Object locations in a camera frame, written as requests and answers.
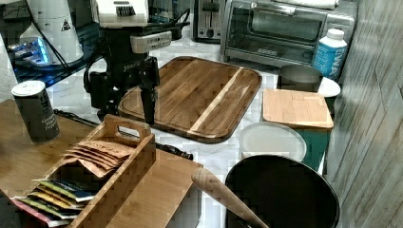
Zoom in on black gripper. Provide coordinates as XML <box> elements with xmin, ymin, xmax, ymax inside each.
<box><xmin>89</xmin><ymin>28</ymin><xmax>160</xmax><ymax>124</ymax></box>

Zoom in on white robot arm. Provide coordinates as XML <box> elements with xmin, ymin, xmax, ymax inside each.
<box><xmin>20</xmin><ymin>0</ymin><xmax>160</xmax><ymax>124</ymax></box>

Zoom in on brown tea packets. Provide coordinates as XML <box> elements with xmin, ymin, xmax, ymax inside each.
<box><xmin>62</xmin><ymin>141</ymin><xmax>135</xmax><ymax>178</ymax></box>

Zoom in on large wooden cutting board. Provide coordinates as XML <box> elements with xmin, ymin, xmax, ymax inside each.
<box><xmin>117</xmin><ymin>56</ymin><xmax>263</xmax><ymax>144</ymax></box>

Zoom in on bamboo tea bag organizer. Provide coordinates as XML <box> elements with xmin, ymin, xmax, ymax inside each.
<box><xmin>45</xmin><ymin>115</ymin><xmax>156</xmax><ymax>228</ymax></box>

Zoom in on black pepper shaker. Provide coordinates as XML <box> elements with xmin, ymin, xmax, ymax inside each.
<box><xmin>11</xmin><ymin>81</ymin><xmax>60</xmax><ymax>143</ymax></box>

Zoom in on black two-slot toaster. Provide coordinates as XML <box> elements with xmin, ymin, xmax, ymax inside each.
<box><xmin>192</xmin><ymin>0</ymin><xmax>226</xmax><ymax>44</ymax></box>

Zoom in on wooden spoon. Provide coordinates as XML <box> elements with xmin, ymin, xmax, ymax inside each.
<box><xmin>191</xmin><ymin>168</ymin><xmax>270</xmax><ymax>228</ymax></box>

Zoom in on colourful tea packets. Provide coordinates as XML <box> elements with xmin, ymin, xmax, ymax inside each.
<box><xmin>11</xmin><ymin>179</ymin><xmax>96</xmax><ymax>228</ymax></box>

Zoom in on clear jar white lid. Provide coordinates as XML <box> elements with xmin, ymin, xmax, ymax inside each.
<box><xmin>239</xmin><ymin>122</ymin><xmax>307</xmax><ymax>162</ymax></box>

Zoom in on silver toaster oven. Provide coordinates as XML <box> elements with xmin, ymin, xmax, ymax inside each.
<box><xmin>221</xmin><ymin>0</ymin><xmax>357</xmax><ymax>67</ymax></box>

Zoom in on dark metal cup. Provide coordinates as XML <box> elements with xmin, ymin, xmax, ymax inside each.
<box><xmin>277</xmin><ymin>65</ymin><xmax>323</xmax><ymax>92</ymax></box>

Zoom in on black utensil crock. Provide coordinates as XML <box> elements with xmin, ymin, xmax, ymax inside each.
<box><xmin>225</xmin><ymin>155</ymin><xmax>339</xmax><ymax>228</ymax></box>

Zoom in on blue bottle white cap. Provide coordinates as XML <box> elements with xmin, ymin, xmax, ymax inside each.
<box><xmin>313</xmin><ymin>28</ymin><xmax>347</xmax><ymax>80</ymax></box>

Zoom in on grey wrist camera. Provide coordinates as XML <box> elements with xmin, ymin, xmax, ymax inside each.
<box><xmin>130</xmin><ymin>31</ymin><xmax>172</xmax><ymax>53</ymax></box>

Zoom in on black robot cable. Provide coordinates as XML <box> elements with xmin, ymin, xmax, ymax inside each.
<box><xmin>25</xmin><ymin>0</ymin><xmax>74</xmax><ymax>75</ymax></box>

